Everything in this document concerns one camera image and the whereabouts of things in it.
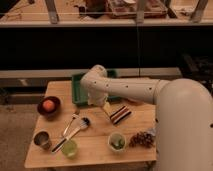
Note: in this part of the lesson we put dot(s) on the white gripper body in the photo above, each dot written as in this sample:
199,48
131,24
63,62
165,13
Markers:
97,98

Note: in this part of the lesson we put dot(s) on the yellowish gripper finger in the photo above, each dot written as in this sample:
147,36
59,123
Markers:
107,108

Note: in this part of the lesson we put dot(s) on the orange apple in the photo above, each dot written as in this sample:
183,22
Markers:
48,105

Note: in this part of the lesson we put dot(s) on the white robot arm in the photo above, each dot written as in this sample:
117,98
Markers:
183,110

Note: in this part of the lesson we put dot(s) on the white cup with green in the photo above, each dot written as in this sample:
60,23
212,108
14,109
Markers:
116,142

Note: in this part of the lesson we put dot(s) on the green plastic cup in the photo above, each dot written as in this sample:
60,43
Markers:
69,149

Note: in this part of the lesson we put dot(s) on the metal cup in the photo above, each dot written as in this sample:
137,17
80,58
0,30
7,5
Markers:
42,139

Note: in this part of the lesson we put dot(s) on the green tray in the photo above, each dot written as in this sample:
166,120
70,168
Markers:
79,94

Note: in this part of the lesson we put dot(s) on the metal fork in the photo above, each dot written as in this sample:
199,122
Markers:
74,116

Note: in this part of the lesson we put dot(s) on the purple grape bunch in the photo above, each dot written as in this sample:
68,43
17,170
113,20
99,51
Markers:
142,138

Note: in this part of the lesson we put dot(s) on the wooden table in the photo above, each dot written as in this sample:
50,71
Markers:
92,143

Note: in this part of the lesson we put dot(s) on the dark red bowl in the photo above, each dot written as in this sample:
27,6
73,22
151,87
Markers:
52,113

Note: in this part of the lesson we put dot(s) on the black handled knife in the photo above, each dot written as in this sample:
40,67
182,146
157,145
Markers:
63,141

